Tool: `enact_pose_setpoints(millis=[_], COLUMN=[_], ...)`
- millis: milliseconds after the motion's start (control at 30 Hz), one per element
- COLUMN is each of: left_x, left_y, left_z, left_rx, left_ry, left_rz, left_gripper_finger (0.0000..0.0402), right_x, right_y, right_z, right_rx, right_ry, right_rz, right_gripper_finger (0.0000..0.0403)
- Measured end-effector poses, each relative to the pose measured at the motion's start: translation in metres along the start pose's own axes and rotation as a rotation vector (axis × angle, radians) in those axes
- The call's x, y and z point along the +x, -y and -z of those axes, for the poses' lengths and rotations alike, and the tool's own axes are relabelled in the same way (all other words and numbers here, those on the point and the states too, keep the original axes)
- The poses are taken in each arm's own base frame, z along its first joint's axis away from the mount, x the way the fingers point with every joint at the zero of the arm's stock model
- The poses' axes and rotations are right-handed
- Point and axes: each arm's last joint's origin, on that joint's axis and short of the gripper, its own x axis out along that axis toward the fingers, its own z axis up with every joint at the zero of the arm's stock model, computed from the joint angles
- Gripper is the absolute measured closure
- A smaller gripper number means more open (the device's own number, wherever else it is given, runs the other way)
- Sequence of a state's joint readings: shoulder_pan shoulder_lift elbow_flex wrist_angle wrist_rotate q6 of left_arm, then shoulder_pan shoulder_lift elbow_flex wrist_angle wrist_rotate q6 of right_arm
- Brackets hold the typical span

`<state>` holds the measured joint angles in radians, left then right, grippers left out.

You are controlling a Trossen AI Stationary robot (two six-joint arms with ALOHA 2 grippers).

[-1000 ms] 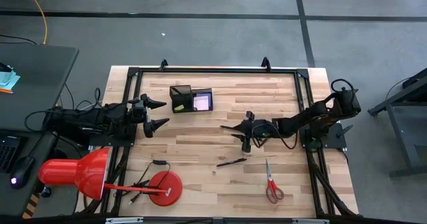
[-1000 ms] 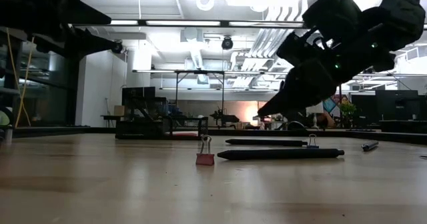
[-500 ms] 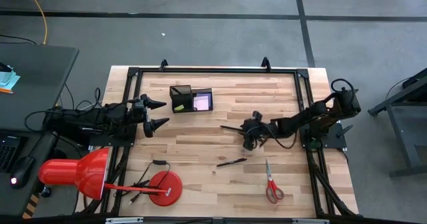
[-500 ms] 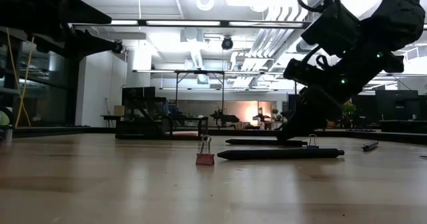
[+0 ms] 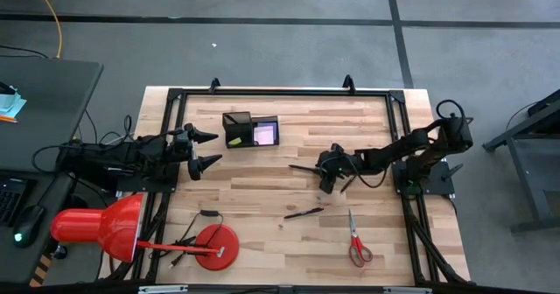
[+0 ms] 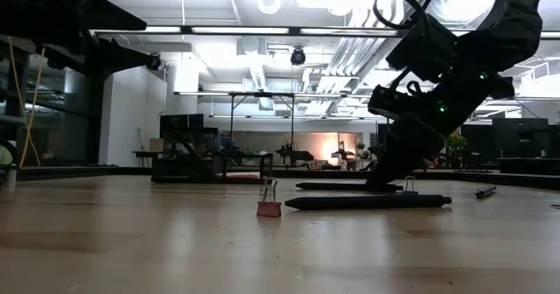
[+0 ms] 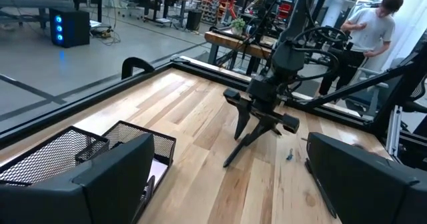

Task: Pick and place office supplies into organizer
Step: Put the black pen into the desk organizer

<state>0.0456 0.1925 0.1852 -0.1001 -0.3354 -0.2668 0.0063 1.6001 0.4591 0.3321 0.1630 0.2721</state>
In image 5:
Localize teal paper stack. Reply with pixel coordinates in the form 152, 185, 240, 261
0, 81, 28, 120

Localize black mesh desk organizer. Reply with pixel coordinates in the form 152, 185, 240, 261
221, 110, 281, 150

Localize grey metal table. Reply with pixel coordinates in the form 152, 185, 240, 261
482, 87, 560, 234

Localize black computer mouse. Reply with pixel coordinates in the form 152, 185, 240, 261
11, 204, 47, 249

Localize black lamp power cord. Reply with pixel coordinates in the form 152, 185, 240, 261
168, 208, 224, 269

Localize red desk lamp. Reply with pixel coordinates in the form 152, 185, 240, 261
49, 192, 241, 272

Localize black aluminium table frame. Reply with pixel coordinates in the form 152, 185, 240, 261
99, 86, 472, 289

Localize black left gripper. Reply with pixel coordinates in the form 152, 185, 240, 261
172, 122, 224, 182

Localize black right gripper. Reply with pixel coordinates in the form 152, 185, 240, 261
312, 142, 365, 195

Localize yellow black hazard tape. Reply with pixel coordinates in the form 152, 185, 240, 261
28, 253, 53, 288

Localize dark side desk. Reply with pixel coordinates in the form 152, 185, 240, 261
0, 57, 105, 289

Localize silver metal bracket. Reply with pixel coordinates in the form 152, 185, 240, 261
382, 286, 433, 294
137, 284, 189, 294

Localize purple sticky note pad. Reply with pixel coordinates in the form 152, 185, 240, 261
252, 122, 278, 147

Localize black keyboard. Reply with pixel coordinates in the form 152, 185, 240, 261
0, 178, 28, 228

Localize yellow cable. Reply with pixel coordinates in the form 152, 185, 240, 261
29, 0, 64, 60

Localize red-handled scissors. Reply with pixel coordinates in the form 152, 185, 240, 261
347, 208, 375, 269

